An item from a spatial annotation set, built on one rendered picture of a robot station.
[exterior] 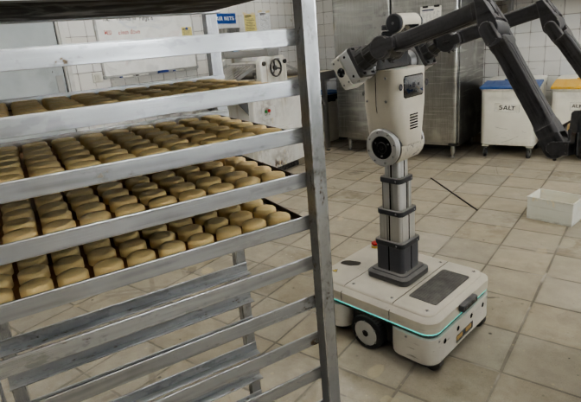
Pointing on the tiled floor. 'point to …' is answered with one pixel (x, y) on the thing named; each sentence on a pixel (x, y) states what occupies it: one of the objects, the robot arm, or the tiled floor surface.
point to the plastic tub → (554, 207)
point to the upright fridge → (445, 130)
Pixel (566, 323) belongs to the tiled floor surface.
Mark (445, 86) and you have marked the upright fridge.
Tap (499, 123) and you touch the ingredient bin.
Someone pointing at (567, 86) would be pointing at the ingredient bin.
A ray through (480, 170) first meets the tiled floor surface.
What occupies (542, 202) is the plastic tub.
